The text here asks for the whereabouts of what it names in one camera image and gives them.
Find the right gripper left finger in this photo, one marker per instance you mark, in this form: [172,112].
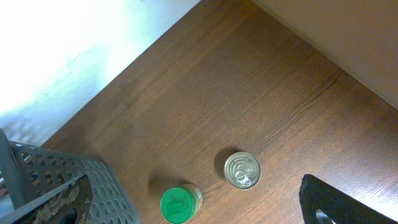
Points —
[67,204]

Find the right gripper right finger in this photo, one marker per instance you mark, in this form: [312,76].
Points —
[322,203]

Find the silver tin can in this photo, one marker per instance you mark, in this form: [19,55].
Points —
[242,170]

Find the green lid jar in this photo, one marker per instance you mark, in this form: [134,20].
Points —
[181,203]

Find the grey plastic basket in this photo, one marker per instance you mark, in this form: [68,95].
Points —
[40,185]

